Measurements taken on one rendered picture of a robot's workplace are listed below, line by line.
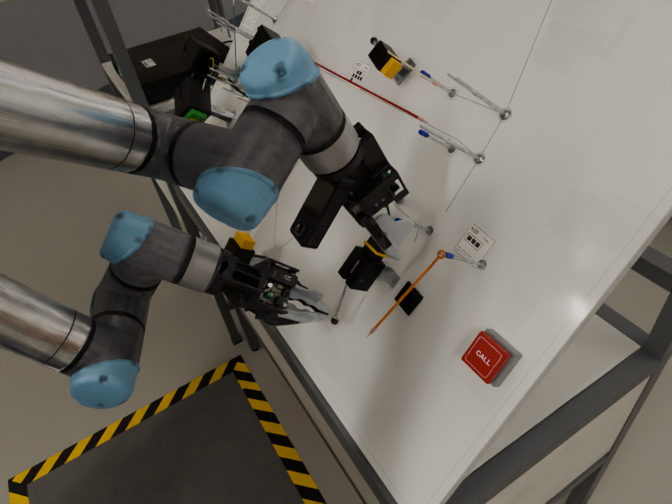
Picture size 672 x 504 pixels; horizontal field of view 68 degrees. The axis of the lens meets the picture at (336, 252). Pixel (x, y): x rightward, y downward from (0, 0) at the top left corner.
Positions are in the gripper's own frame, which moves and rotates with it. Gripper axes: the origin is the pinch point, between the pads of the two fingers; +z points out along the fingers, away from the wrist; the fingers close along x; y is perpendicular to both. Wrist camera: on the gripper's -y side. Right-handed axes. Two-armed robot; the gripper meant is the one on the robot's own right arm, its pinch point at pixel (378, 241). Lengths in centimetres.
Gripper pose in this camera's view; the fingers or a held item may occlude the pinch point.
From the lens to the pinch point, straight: 77.8
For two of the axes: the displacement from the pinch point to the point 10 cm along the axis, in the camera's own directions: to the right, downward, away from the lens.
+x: -4.7, -6.1, 6.3
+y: 7.7, -6.3, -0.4
